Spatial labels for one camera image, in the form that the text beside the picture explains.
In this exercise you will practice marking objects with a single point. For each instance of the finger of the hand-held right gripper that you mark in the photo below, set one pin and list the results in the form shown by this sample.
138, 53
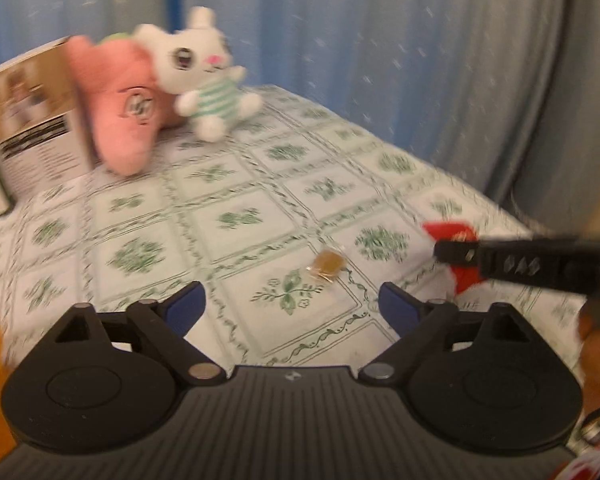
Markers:
457, 252

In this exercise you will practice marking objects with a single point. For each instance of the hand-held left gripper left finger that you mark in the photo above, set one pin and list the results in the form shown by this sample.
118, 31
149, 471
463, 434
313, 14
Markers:
186, 309

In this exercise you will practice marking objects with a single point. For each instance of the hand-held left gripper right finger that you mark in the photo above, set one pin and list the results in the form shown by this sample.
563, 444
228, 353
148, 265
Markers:
397, 310

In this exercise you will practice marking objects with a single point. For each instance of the red snack packet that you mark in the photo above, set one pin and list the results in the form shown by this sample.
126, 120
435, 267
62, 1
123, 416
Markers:
457, 235

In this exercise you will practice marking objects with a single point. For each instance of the small brown candy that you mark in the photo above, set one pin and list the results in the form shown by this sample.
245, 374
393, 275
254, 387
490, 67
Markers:
326, 265

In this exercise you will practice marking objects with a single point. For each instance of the green floral tablecloth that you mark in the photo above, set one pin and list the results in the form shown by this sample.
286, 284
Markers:
240, 240

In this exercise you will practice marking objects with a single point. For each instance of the grey curtain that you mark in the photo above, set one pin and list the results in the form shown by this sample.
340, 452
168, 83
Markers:
580, 110

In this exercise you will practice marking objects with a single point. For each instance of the red and white clothing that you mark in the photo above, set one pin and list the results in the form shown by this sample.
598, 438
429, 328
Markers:
590, 467

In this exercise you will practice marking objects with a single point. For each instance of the pink plush toy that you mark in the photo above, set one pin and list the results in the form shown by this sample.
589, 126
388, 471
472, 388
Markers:
120, 110

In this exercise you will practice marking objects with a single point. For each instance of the white bunny plush toy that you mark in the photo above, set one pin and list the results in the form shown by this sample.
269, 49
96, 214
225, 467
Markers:
205, 80

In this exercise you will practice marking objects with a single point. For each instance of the brown product box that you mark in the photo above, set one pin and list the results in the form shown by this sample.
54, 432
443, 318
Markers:
35, 125

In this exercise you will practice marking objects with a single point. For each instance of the blue star curtain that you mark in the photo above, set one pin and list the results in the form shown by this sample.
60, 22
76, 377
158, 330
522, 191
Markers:
330, 35

